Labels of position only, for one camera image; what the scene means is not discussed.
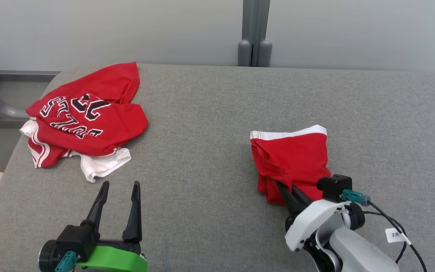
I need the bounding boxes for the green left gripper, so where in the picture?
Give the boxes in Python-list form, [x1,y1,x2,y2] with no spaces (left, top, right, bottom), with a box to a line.
[76,181,148,272]

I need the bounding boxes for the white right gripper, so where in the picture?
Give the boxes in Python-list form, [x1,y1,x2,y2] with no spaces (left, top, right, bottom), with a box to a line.
[275,181,350,252]

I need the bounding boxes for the red shorts with white waistband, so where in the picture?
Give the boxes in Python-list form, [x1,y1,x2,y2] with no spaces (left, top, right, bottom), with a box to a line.
[250,125,332,207]

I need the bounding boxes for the red jersey with black lettering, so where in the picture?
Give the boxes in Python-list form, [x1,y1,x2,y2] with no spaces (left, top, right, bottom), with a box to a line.
[19,62,149,184]

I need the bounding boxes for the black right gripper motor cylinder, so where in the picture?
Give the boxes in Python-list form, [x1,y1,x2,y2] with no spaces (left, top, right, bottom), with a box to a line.
[347,212,366,231]

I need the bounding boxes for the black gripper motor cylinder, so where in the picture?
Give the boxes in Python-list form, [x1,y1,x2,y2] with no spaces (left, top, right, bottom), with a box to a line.
[347,212,366,231]
[38,240,62,272]

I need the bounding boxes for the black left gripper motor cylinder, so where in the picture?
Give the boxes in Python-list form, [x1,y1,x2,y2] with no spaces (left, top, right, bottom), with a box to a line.
[38,240,62,272]

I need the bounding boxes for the grey fabric sofa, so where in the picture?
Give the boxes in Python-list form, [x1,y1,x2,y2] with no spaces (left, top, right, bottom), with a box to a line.
[0,63,435,272]

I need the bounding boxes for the grey vertical partition column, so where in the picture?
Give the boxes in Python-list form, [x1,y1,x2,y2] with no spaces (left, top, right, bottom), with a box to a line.
[243,0,271,68]

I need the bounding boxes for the teal right cable connector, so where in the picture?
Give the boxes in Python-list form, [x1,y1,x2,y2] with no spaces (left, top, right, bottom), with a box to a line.
[341,189,372,207]

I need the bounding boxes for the teal cable connector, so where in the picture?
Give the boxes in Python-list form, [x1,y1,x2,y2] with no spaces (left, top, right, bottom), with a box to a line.
[341,189,372,207]
[54,251,79,272]

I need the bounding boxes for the teal left cable connector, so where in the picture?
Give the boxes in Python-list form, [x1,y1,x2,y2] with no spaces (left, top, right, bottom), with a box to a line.
[54,251,79,272]

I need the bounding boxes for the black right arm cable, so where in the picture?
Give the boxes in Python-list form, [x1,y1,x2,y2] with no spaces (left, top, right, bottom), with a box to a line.
[364,200,428,272]

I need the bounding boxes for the white right cable label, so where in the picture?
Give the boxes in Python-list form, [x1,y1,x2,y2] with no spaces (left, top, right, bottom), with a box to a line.
[385,227,412,246]

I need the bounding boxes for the grey round-top post cap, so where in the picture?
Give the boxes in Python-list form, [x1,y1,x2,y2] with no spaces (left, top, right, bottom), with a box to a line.
[257,39,273,68]
[238,39,251,67]

